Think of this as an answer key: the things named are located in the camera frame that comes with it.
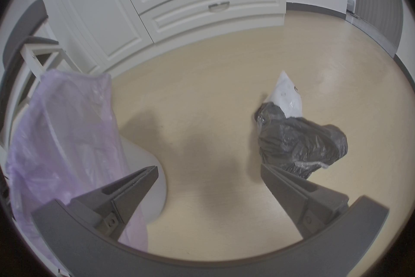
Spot white printed wrapper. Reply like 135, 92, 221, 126
266, 70, 303, 118

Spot white chair dark grey seat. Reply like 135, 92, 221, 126
0, 0, 99, 153

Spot purple plastic bag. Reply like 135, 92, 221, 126
6, 70, 150, 270

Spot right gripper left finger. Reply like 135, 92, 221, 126
70, 165, 159, 240

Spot grey ribbed door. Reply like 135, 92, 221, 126
345, 0, 404, 57

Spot black plastic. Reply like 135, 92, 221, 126
254, 101, 348, 179

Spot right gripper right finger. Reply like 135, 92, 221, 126
260, 163, 350, 239

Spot white trash bin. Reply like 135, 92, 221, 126
19, 114, 168, 226

